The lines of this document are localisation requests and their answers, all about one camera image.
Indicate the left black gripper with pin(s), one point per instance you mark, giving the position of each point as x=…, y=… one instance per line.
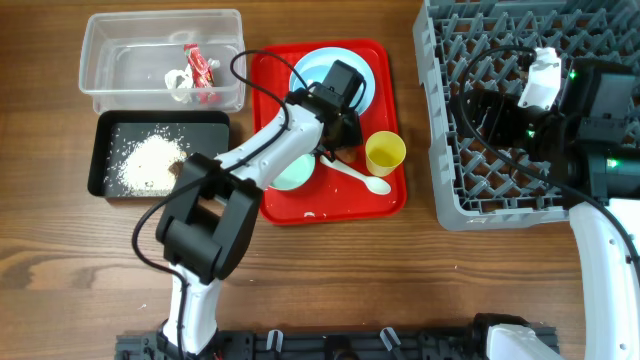
x=354, y=135

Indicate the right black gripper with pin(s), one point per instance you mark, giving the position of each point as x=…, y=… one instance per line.
x=502, y=106

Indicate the light blue bowl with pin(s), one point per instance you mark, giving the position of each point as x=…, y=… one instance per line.
x=312, y=82

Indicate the yellow plastic cup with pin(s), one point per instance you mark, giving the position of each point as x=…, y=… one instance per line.
x=384, y=151

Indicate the mint green bowl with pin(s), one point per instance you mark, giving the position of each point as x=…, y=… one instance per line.
x=296, y=174

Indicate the red snack wrapper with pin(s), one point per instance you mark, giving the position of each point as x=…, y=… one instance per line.
x=202, y=73

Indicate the white tissue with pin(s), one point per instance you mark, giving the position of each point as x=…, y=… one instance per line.
x=179, y=83

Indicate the brown food lump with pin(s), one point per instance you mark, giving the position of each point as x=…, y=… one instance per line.
x=176, y=168

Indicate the white rice pile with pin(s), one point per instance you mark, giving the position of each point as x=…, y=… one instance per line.
x=139, y=156

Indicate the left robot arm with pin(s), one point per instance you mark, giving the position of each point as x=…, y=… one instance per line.
x=209, y=218

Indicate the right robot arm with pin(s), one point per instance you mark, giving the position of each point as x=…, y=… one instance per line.
x=577, y=125

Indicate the grey dishwasher rack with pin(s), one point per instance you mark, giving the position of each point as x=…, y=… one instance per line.
x=473, y=189

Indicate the black waste tray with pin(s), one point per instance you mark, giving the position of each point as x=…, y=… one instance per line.
x=208, y=132

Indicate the light blue plate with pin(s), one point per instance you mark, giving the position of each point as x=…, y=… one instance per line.
x=325, y=56

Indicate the red plastic tray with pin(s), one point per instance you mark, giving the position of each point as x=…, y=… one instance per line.
x=329, y=195

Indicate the white plastic spoon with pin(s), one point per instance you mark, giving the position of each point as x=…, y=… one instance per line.
x=374, y=184

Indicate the clear plastic storage box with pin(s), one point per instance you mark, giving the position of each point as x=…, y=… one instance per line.
x=125, y=56

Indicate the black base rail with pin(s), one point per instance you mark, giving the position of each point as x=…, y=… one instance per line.
x=445, y=343

